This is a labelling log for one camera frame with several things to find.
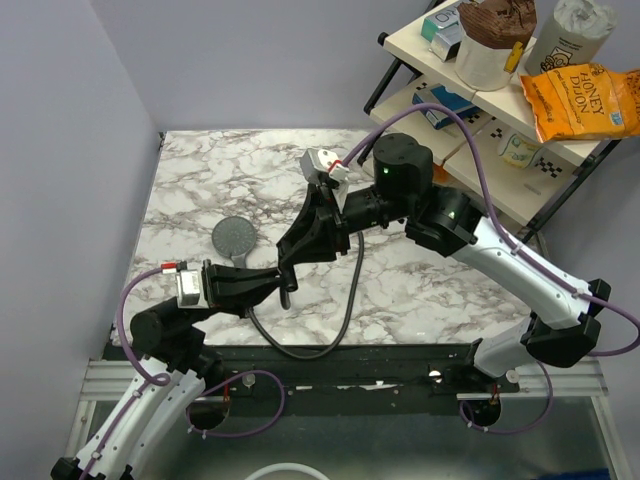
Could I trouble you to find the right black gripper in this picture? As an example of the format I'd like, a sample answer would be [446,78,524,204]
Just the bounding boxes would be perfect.
[276,184,412,269]

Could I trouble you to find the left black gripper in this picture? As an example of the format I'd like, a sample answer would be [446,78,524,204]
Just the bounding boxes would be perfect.
[183,258,290,326]

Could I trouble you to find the black T-shaped fitting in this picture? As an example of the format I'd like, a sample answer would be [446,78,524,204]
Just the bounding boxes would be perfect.
[279,266,298,310]

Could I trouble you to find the black metal shower hose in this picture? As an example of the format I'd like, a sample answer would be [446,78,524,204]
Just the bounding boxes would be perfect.
[247,232,365,360]

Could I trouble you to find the grey shower head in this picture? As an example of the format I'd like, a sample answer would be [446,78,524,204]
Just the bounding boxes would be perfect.
[211,216,257,268]

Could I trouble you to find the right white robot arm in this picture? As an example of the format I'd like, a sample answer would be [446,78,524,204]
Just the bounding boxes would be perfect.
[277,134,611,392]

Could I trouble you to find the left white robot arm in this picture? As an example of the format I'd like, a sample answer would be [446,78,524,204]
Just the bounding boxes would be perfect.
[51,261,281,479]

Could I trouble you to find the orange snack bag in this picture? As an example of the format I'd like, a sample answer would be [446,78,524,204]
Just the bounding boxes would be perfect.
[432,164,452,186]

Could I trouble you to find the white round rim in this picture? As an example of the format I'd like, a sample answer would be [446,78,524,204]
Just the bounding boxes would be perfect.
[245,462,329,480]

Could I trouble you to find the blue box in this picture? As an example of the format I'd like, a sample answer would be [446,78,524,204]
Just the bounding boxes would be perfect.
[412,84,480,130]

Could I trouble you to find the cream three-tier shelf rack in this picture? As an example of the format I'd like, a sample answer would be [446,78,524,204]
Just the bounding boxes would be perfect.
[364,18,618,235]

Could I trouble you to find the silver small box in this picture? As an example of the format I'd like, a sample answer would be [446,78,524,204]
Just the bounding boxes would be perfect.
[430,24,462,62]

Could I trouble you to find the teal small box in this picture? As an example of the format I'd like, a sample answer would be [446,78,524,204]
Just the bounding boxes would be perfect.
[421,1,460,42]

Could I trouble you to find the yellow clip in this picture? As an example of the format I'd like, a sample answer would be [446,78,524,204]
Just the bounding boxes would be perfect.
[504,41,525,74]

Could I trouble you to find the white cup brown lid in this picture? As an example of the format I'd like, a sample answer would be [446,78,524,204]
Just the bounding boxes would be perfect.
[455,0,537,91]

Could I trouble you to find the orange honey dijon bag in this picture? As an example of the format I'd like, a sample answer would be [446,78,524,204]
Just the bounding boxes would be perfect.
[520,63,639,143]

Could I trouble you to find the grey cylindrical canister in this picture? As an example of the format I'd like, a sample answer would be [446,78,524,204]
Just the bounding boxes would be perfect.
[524,1,618,75]

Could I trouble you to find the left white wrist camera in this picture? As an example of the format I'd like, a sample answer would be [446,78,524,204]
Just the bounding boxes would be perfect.
[160,261,209,309]

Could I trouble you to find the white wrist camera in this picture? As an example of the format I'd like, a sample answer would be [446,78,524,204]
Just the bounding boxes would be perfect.
[299,148,349,211]
[160,261,209,309]

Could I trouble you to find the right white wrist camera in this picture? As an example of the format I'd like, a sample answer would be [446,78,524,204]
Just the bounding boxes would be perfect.
[299,148,349,211]

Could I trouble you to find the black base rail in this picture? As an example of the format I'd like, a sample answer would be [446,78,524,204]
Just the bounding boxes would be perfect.
[188,344,519,427]

